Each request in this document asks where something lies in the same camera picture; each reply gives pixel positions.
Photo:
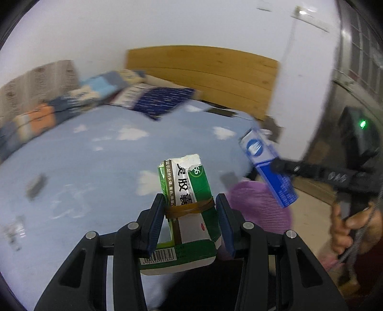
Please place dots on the striped brown pillow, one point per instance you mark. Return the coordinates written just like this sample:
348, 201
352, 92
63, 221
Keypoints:
33, 86

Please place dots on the dark blue starry pillow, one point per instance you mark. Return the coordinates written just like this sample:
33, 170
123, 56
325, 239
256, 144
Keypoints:
158, 101

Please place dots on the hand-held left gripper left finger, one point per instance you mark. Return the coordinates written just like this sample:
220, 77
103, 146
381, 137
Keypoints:
154, 228

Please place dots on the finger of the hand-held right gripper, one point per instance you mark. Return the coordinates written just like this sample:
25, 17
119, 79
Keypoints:
311, 172

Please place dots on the wooden headboard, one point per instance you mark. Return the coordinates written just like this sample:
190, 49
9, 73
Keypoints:
209, 77

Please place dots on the green white medicine box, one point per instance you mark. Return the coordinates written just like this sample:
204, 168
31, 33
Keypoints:
191, 185

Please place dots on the purple plastic basket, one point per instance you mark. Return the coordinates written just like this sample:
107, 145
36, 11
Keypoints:
257, 209

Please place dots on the crumpled clear plastic wrapper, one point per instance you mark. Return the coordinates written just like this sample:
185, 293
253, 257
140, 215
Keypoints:
13, 236

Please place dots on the blue cloud bedsheet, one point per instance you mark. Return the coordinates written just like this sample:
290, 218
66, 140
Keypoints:
104, 167

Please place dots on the metal door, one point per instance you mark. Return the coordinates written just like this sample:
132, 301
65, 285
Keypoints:
359, 59

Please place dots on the brown rubber band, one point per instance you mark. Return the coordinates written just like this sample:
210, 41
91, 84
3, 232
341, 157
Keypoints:
191, 208

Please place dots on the blue medicine box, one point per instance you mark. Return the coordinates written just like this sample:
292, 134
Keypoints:
263, 155

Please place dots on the person's right hand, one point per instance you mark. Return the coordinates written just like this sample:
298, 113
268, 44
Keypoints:
339, 230

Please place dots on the patchwork cartoon quilt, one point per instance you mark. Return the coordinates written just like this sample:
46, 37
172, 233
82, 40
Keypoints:
74, 98

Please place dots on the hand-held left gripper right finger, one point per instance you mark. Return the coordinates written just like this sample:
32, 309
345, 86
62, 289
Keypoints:
225, 228

